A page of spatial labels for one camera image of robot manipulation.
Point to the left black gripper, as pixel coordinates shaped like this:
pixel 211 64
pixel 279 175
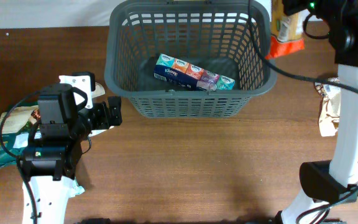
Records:
pixel 104 121

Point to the orange spaghetti packet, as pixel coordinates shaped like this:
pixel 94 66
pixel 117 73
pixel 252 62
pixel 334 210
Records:
pixel 286 32

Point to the Kleenex tissue multipack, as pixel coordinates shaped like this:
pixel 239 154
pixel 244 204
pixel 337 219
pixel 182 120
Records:
pixel 190 76

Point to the green coffee bean bag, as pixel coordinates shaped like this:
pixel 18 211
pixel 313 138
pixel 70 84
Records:
pixel 16 130

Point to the brown clear snack bag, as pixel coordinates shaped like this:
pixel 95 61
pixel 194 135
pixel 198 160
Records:
pixel 329 116

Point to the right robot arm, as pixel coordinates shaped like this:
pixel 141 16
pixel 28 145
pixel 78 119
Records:
pixel 325 184

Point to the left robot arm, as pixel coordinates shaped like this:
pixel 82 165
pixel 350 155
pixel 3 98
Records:
pixel 48 164

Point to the beige paper pouch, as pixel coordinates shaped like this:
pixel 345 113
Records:
pixel 99 90

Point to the mint green wipes packet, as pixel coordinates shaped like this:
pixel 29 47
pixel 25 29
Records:
pixel 76 189

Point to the grey plastic basket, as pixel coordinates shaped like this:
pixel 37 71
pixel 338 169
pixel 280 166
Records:
pixel 188 58

